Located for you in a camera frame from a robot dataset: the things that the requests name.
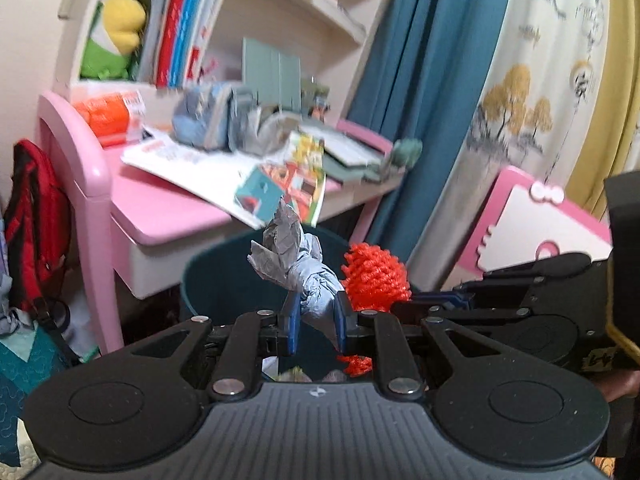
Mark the blue grey cloth bag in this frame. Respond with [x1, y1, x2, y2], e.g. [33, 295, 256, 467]
[172, 82, 261, 152]

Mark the row of upright books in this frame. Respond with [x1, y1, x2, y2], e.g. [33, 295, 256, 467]
[185, 0, 234, 87]

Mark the yellow green plush toy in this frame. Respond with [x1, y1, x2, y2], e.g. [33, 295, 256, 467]
[80, 0, 149, 81]

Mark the red black backpack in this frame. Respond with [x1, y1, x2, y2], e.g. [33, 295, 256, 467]
[2, 139, 84, 362]

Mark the white tree print curtain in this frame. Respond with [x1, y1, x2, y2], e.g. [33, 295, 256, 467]
[435, 0, 632, 292]

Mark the dark teal trash bin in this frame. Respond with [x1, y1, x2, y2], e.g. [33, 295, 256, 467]
[180, 227, 416, 386]

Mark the grey document folder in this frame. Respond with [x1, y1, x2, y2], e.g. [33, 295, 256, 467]
[137, 0, 176, 84]

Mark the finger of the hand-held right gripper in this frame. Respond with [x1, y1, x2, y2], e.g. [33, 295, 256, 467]
[391, 292, 533, 328]
[452, 252, 593, 307]

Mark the orange white box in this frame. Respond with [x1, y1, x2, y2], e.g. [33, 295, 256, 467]
[72, 91, 147, 147]

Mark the grey white paper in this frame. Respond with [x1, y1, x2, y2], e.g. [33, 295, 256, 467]
[247, 199, 346, 348]

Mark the person's right forearm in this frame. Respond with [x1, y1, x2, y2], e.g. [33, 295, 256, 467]
[592, 371, 640, 404]

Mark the blue curtain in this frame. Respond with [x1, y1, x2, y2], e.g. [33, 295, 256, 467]
[347, 0, 517, 272]

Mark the grey-green folding board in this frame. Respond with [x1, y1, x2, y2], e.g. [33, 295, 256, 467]
[242, 37, 304, 114]

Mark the blue book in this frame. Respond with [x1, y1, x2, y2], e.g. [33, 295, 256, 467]
[170, 0, 212, 89]

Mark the orange knitted ball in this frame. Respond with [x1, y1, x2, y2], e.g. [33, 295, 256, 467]
[337, 242, 412, 379]

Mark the pink white board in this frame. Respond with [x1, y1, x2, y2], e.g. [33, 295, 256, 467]
[457, 165, 614, 292]

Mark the teal cream zigzag quilt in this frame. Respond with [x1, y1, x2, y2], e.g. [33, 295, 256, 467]
[0, 324, 102, 467]

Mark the red book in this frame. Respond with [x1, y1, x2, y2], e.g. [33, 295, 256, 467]
[157, 0, 194, 87]

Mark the grey notebook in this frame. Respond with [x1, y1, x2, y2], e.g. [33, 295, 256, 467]
[322, 131, 387, 182]

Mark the pink desk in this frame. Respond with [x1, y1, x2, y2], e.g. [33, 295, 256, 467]
[37, 91, 406, 356]

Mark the colourful picture book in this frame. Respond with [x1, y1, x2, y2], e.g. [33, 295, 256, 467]
[234, 131, 329, 229]

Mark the grey-green soft toy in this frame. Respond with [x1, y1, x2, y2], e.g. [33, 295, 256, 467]
[382, 138, 424, 181]

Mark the cream desk shelf hutch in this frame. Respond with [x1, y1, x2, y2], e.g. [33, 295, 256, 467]
[55, 0, 401, 97]

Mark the white open booklet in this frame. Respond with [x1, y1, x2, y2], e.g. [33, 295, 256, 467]
[121, 139, 273, 227]

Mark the grey crumpled cloth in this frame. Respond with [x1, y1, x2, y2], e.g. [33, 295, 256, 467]
[227, 104, 304, 157]

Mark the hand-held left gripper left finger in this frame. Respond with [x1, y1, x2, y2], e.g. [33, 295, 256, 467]
[127, 292, 303, 404]

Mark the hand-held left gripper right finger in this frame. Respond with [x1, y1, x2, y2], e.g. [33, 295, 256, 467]
[334, 291, 506, 403]

